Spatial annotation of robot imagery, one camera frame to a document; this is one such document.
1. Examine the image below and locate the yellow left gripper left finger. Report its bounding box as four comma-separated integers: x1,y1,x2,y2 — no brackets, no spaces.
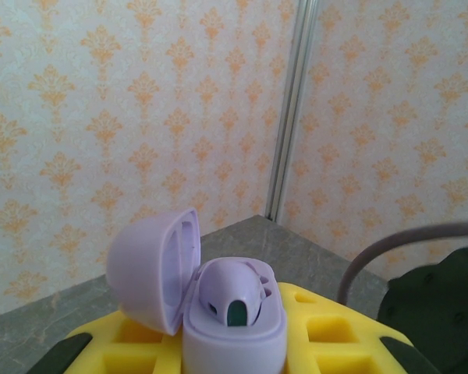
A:
30,310,186,374

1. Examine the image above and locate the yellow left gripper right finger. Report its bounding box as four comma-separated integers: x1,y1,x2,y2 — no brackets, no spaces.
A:
276,281,438,374

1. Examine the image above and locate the purple earbud charging case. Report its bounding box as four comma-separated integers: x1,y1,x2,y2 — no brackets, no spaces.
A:
106,206,288,374

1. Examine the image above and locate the purple wireless earbud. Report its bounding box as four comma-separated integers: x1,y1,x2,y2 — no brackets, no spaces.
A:
197,259,267,328

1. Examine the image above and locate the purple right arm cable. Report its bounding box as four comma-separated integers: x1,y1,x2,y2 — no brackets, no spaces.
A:
337,220,468,309

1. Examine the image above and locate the aluminium right corner post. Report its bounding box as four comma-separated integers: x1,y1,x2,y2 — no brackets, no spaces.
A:
264,0,321,221

